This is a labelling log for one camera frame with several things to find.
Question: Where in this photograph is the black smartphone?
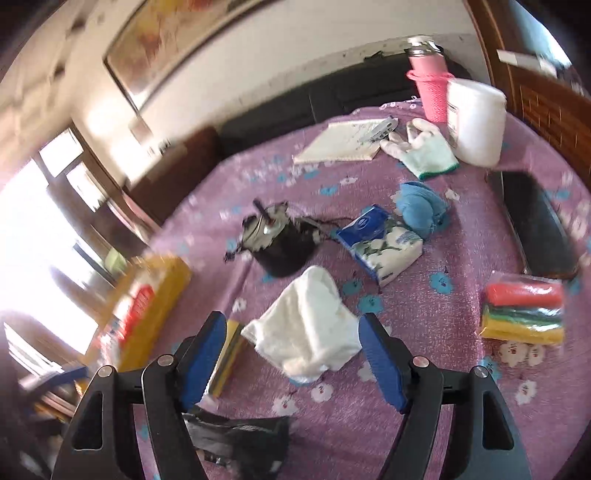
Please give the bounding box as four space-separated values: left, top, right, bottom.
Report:
486 171 578 281

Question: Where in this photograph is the purple floral tablecloth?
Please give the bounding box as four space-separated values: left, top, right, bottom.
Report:
151 118 590 479

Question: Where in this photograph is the yellow cardboard box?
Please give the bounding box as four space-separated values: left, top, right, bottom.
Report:
83 255 192 372

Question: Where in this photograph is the brown wooden cabinet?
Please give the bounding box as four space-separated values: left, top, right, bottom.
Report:
465 1 590 184

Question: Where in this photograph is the blue knitted cloth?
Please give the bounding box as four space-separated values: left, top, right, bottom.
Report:
396 181 449 240

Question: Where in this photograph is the blue floral tissue pack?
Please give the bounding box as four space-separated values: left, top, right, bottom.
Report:
335 205 423 287

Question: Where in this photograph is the white cloth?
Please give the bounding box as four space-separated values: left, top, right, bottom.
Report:
242 265 362 384

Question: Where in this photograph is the framed wall painting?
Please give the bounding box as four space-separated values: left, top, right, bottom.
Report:
103 0 263 112

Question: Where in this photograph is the white plastic jar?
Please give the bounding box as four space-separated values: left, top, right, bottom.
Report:
448 78 507 168

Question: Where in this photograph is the white green-cuff glove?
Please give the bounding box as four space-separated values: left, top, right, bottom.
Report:
380 118 460 181

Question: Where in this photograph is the black motor with cables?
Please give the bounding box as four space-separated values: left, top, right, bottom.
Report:
223 198 339 278

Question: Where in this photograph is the white paper notebook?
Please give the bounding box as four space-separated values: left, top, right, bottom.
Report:
294 116 399 164

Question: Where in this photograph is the black foil bag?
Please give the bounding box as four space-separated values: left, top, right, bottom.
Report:
182 407 290 479

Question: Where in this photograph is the pink thermos bottle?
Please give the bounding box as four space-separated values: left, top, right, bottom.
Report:
406 35 453 123

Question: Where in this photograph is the black leather sofa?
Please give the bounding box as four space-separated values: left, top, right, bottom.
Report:
216 45 472 158

